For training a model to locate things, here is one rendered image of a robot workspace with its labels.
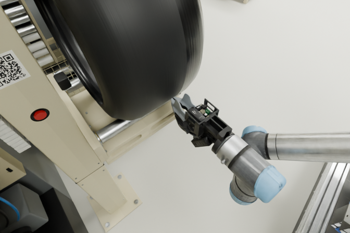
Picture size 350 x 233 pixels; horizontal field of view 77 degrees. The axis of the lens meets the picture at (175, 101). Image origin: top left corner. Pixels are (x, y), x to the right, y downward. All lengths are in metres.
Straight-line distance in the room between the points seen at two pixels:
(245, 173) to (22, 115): 0.56
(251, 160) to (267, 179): 0.05
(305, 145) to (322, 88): 1.86
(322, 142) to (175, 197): 1.13
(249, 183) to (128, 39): 0.39
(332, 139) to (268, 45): 2.18
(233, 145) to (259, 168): 0.07
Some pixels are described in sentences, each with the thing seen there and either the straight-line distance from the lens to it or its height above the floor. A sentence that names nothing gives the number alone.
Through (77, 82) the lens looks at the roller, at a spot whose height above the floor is 0.92.
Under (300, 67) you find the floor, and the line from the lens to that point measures 2.60.
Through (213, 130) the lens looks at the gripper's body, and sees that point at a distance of 0.56.
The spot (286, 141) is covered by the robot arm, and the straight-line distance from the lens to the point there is 0.65.
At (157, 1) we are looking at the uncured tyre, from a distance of 0.46.
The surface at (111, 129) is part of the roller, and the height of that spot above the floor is 0.92.
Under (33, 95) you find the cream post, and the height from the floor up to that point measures 1.13.
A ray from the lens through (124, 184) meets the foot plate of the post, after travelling 1.64.
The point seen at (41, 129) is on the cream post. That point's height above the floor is 1.01.
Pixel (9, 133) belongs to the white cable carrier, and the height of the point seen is 1.04.
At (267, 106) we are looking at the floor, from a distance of 2.09.
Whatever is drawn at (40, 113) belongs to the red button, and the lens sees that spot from 0.67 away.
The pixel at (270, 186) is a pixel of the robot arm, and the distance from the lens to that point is 0.53.
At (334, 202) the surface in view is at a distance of 1.62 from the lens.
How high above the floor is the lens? 1.54
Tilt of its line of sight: 52 degrees down
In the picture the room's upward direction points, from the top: straight up
